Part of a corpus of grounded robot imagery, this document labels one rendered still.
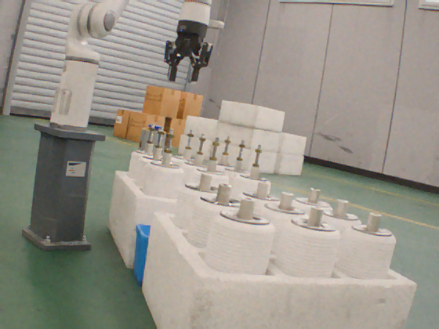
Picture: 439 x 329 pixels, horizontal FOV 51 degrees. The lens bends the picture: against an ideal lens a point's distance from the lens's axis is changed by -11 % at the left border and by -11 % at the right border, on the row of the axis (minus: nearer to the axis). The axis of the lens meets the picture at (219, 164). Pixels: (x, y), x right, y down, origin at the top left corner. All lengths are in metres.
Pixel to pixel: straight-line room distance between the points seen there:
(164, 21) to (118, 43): 0.91
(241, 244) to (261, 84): 7.22
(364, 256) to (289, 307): 0.16
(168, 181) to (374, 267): 0.59
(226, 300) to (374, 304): 0.26
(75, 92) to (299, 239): 0.70
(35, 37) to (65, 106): 5.38
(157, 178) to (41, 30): 5.52
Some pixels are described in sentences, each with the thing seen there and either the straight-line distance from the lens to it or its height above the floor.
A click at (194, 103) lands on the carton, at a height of 0.50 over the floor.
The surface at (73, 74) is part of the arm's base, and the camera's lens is 1.25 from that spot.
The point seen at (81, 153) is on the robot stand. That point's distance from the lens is 1.25.
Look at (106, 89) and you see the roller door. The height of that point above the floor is 0.52.
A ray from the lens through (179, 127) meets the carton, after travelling 5.48.
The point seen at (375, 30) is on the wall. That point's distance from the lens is 7.07.
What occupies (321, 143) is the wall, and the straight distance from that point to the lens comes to 7.17.
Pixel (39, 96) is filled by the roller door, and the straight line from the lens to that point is 6.68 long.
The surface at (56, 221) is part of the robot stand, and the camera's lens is 1.26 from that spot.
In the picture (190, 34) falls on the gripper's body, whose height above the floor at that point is 0.58.
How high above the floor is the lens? 0.39
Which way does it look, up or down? 5 degrees down
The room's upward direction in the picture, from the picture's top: 10 degrees clockwise
